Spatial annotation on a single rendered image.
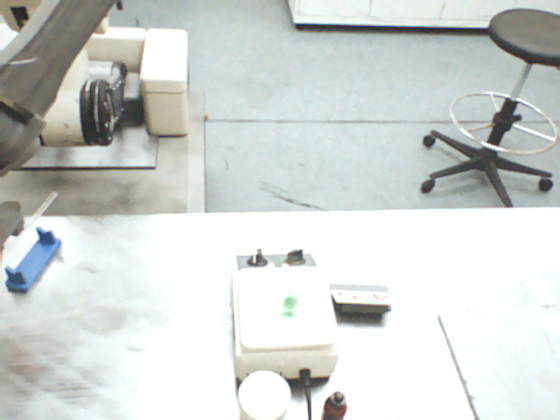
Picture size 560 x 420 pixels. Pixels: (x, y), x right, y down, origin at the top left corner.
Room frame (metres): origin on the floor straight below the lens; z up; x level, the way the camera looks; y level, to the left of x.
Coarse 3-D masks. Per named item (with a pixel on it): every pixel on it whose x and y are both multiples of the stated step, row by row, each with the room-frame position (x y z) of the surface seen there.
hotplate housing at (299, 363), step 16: (240, 352) 0.35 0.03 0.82; (256, 352) 0.35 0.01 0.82; (272, 352) 0.36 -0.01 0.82; (288, 352) 0.36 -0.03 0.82; (304, 352) 0.36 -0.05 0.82; (320, 352) 0.37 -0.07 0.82; (336, 352) 0.37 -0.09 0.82; (240, 368) 0.35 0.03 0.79; (256, 368) 0.35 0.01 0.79; (272, 368) 0.35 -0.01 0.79; (288, 368) 0.36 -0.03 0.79; (304, 368) 0.36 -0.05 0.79; (320, 368) 0.36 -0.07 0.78; (304, 384) 0.34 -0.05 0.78
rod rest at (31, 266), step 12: (36, 228) 0.54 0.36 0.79; (36, 240) 0.54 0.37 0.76; (48, 240) 0.54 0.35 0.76; (60, 240) 0.54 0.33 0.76; (36, 252) 0.52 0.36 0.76; (48, 252) 0.52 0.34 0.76; (24, 264) 0.49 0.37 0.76; (36, 264) 0.49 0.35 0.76; (12, 276) 0.46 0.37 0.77; (24, 276) 0.46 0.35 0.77; (36, 276) 0.48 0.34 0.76; (12, 288) 0.45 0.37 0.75; (24, 288) 0.45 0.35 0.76
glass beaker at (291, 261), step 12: (276, 264) 0.43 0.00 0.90; (288, 264) 0.44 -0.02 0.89; (300, 264) 0.43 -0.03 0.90; (276, 276) 0.43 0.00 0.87; (288, 276) 0.44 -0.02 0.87; (300, 276) 0.43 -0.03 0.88; (264, 288) 0.41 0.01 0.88; (300, 288) 0.39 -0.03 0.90; (264, 300) 0.40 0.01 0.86; (276, 300) 0.39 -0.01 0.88; (288, 300) 0.39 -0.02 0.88; (300, 300) 0.40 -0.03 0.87; (276, 312) 0.39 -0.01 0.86; (288, 312) 0.39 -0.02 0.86; (300, 312) 0.40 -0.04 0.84
